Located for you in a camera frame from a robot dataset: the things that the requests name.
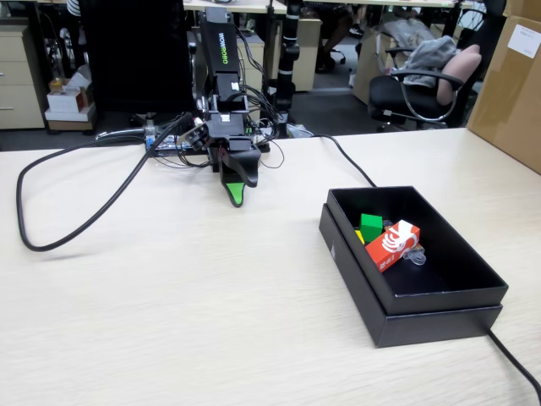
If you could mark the white paper label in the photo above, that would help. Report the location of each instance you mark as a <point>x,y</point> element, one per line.
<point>524,40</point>

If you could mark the beige pedestal cabinet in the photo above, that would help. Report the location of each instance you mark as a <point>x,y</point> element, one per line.
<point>255,55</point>
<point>306,55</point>

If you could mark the red box with white print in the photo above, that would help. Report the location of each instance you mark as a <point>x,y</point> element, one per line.
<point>393,245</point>

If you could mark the black desk partition panel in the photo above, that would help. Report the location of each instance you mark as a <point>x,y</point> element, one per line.
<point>135,55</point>

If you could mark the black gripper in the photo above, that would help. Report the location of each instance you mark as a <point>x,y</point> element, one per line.
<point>228,124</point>

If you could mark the colourful candy pack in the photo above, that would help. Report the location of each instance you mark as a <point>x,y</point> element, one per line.
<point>416,259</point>

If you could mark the large brown cardboard box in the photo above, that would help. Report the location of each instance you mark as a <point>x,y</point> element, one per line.
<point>503,105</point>

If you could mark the pink cushion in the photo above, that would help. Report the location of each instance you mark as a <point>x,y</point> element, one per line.
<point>460,67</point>

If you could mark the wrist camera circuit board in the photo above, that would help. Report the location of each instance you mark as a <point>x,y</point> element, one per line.
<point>196,135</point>

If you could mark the black office chair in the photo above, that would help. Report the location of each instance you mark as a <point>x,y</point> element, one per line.
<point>389,91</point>

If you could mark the beige office desk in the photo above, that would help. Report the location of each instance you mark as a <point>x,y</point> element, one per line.
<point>253,6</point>

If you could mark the black cardboard box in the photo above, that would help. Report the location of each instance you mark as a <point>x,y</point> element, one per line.
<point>444,279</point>

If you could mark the white cardboard carton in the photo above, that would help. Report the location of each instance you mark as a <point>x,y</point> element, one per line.
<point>67,99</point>

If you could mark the yellow wooden cube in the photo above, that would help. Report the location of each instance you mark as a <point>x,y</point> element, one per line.
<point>359,237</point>

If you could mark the clear plastic bag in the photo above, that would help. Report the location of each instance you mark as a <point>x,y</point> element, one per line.
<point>401,27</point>

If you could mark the grey cloth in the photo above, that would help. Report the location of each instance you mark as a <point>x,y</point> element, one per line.
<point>431,55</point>

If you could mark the seated person's legs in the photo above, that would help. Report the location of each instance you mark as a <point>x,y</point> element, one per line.
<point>338,38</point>

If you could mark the robot controller circuit board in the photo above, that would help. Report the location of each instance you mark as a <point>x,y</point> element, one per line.
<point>150,141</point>

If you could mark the shallow beige carton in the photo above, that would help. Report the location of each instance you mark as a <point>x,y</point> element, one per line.
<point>69,122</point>

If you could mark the green wooden cube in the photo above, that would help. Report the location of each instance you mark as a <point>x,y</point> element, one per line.
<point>371,228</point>

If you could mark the beige drawer filing cabinet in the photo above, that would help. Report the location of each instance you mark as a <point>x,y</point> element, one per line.
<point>19,84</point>

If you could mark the black open box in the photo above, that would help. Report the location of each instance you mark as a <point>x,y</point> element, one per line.
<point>439,327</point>

